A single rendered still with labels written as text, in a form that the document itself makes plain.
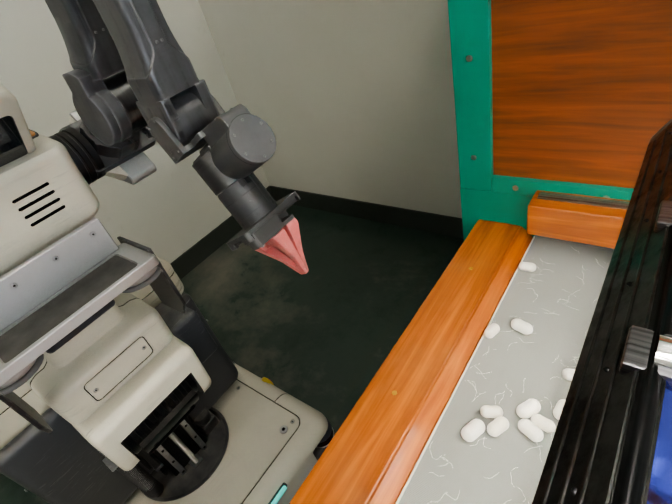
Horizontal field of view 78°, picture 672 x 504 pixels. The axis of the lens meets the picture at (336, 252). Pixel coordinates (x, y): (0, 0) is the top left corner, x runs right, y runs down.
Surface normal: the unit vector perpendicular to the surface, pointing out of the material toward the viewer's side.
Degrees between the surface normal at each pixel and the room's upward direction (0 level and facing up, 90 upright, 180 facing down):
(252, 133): 62
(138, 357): 98
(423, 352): 0
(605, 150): 90
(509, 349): 0
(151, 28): 90
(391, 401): 0
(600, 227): 90
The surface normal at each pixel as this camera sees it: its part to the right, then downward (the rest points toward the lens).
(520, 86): -0.57, 0.61
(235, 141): 0.58, -0.18
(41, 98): 0.79, 0.21
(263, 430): -0.24, -0.76
